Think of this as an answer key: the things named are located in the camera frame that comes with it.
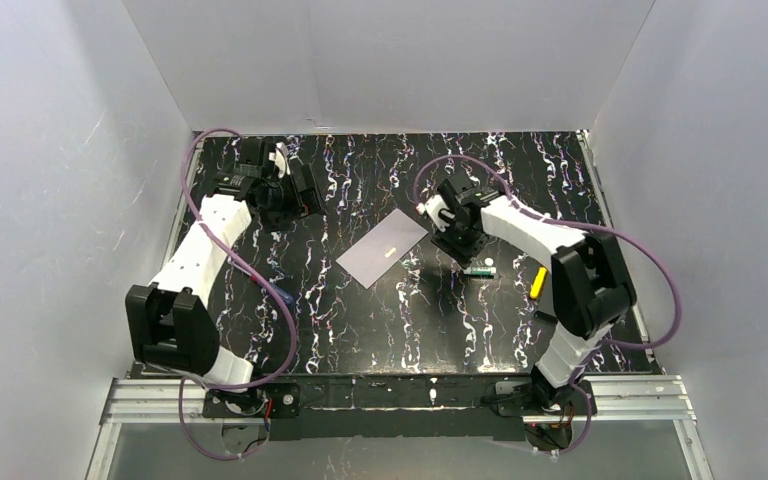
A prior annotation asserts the white green glue stick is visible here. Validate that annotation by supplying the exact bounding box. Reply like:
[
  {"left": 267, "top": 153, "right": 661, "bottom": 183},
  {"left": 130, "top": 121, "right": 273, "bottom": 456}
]
[{"left": 463, "top": 266, "right": 496, "bottom": 278}]

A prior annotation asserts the lavender paper envelope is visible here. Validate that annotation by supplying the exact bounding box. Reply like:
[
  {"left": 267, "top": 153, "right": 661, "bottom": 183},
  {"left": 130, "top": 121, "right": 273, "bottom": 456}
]
[{"left": 337, "top": 209, "right": 427, "bottom": 289}]

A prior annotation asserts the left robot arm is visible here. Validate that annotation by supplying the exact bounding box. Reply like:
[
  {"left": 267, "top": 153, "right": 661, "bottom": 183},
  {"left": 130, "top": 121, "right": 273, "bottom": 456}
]
[{"left": 125, "top": 138, "right": 323, "bottom": 393}]

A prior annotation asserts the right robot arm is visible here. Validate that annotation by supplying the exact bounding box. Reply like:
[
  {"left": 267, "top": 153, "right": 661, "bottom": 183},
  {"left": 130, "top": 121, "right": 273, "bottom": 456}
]
[{"left": 416, "top": 173, "right": 637, "bottom": 410}]

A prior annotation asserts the blue red screwdriver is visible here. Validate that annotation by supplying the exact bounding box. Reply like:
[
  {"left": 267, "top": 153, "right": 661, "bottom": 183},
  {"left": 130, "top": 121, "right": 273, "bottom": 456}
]
[{"left": 270, "top": 283, "right": 295, "bottom": 306}]

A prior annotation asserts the yellow black screwdriver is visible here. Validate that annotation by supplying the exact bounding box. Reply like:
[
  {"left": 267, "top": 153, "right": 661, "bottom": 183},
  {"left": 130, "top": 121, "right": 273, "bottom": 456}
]
[{"left": 529, "top": 266, "right": 549, "bottom": 300}]

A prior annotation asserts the black square pad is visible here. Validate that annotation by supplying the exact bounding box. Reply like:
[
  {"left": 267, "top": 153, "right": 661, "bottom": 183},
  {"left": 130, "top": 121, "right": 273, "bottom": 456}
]
[{"left": 534, "top": 290, "right": 558, "bottom": 325}]

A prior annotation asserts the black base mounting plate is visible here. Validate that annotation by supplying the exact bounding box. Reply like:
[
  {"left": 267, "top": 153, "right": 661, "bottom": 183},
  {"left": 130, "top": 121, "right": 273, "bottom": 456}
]
[{"left": 201, "top": 374, "right": 597, "bottom": 444}]

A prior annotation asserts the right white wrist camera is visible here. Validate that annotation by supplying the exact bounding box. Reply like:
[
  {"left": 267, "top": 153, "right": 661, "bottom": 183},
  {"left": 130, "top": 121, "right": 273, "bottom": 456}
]
[{"left": 416, "top": 195, "right": 454, "bottom": 232}]

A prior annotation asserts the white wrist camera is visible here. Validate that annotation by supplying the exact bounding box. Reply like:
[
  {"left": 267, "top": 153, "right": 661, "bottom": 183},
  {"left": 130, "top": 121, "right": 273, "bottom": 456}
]
[
  {"left": 416, "top": 195, "right": 454, "bottom": 232},
  {"left": 272, "top": 142, "right": 290, "bottom": 178}
]

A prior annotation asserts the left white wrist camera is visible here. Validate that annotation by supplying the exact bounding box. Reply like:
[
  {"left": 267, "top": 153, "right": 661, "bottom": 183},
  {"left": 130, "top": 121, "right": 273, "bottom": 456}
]
[{"left": 272, "top": 142, "right": 290, "bottom": 178}]

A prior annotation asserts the aluminium frame rail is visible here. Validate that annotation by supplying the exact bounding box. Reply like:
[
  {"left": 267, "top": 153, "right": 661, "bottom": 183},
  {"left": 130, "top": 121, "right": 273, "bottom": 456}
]
[{"left": 88, "top": 374, "right": 712, "bottom": 479}]

